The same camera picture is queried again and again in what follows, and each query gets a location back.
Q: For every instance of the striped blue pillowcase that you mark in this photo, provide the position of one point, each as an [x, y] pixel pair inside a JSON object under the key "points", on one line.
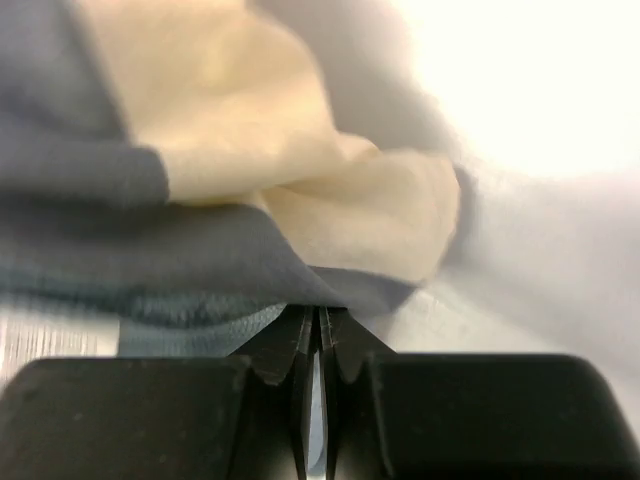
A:
{"points": [[93, 263]]}

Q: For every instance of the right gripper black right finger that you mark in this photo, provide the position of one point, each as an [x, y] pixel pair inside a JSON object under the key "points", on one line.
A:
{"points": [[392, 415]]}

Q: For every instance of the cream yellow pillow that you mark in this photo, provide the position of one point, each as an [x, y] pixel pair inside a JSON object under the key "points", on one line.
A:
{"points": [[235, 106]]}

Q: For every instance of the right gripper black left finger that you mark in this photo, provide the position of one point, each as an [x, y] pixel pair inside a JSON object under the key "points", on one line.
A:
{"points": [[70, 409]]}

